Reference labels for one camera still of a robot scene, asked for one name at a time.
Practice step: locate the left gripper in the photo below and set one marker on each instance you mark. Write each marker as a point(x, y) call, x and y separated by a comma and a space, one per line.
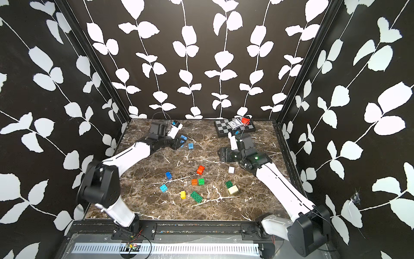
point(177, 141)

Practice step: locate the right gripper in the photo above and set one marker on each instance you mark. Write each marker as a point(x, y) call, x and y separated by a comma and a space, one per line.
point(223, 150)

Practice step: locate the long blue lego brick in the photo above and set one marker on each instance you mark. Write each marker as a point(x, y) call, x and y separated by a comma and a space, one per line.
point(183, 140)

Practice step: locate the small green lego brick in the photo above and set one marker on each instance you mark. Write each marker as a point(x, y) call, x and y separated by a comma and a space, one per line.
point(201, 182)

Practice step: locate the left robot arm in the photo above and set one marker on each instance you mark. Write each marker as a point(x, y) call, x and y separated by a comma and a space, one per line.
point(101, 184)

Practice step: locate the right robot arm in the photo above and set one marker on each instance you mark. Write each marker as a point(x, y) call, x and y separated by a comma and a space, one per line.
point(308, 226)

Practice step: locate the dark green lego brick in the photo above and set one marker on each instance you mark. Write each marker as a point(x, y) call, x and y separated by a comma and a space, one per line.
point(229, 184)

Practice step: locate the cream lego brick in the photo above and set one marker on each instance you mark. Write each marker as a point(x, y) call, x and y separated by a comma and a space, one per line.
point(233, 190)

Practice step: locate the red lego brick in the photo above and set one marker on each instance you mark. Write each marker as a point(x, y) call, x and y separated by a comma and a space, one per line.
point(200, 170)

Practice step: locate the cyan lego brick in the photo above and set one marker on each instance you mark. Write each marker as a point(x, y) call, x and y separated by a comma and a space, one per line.
point(163, 188)

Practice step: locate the long green lego brick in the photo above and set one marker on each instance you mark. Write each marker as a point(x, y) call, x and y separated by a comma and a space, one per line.
point(197, 197)

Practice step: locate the playing card deck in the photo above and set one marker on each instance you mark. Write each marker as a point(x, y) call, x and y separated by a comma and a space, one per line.
point(236, 123)

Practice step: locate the red block on chessboard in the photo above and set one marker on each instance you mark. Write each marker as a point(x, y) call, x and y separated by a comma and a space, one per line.
point(246, 121)

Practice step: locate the black white chessboard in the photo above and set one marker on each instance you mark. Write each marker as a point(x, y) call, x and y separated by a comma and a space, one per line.
point(225, 126)

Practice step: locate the white perforated strip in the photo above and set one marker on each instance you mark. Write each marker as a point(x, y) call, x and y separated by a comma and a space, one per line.
point(170, 248)

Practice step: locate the small circuit board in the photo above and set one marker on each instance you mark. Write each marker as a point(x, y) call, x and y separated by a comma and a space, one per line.
point(130, 248)

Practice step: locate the black mounting rail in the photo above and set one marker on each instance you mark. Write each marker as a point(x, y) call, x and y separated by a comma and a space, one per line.
point(248, 230)

